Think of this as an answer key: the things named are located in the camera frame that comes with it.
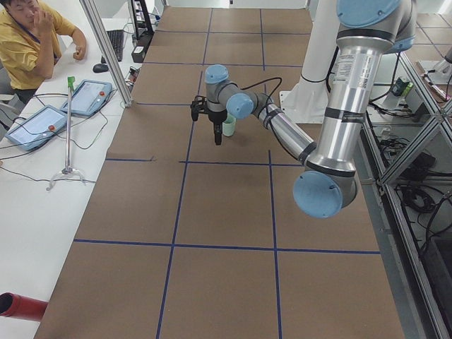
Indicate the black keyboard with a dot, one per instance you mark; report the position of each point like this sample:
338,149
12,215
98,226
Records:
116,38

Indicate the near blue teach pendant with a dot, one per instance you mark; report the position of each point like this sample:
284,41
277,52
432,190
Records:
38,129

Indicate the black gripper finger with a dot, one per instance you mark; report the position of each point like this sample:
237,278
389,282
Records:
217,129

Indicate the blue teach pendant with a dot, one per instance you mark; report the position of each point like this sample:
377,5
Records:
38,129
89,96

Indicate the metal reacher grabber tool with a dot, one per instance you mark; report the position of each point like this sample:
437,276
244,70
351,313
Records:
68,172

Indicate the far blue teach pendant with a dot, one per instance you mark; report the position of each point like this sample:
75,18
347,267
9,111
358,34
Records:
89,96

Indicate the man in yellow shirt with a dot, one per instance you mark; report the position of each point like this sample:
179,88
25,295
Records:
29,44

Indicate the red cylinder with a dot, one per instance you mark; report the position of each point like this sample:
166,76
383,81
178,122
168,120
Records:
20,307

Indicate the aluminium frame post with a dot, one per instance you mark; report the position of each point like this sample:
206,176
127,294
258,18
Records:
106,48

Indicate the mint green cup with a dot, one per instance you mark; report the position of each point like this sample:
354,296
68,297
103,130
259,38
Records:
229,122
228,132

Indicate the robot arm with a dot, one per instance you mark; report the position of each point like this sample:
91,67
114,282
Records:
367,31

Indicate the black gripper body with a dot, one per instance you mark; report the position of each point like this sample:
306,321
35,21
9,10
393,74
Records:
216,116

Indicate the black box device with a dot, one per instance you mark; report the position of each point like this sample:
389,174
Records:
138,54

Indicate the black computer mouse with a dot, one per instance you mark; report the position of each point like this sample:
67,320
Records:
100,68

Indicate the brown paper table mat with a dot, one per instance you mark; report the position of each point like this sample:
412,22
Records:
183,238

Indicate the white camera stand pillar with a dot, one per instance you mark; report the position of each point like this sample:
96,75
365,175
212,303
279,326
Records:
306,102

